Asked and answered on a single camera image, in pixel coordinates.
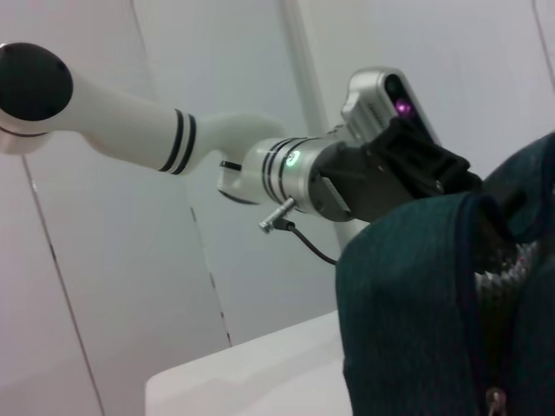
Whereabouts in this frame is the dark teal insulated lunch bag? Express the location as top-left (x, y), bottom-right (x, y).
top-left (336, 132), bottom-right (555, 416)

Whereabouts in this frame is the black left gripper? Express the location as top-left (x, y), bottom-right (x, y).
top-left (318, 116), bottom-right (529, 238)

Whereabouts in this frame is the grey left gripper cable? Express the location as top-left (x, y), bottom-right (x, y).
top-left (258, 197), bottom-right (340, 264)

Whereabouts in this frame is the white vertical post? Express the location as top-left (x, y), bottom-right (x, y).
top-left (279, 0), bottom-right (363, 255)

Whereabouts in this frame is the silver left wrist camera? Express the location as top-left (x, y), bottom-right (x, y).
top-left (340, 67), bottom-right (444, 149)

